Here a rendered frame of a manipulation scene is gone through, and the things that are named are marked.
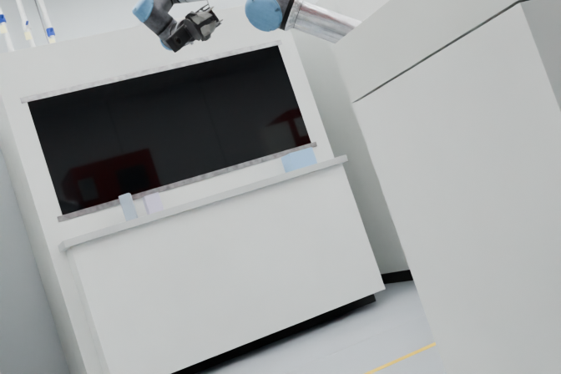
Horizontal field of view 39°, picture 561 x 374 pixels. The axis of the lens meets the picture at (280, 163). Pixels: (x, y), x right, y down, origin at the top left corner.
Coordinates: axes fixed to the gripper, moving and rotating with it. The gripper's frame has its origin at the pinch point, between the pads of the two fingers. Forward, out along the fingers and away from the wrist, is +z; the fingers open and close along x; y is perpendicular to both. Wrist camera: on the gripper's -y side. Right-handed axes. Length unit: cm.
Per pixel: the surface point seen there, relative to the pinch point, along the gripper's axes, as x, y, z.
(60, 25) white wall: -32, 75, -338
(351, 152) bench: 151, 163, -260
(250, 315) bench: 153, 12, -187
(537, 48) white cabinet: 27, -8, 109
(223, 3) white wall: 21, 182, -327
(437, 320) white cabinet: 79, -26, 60
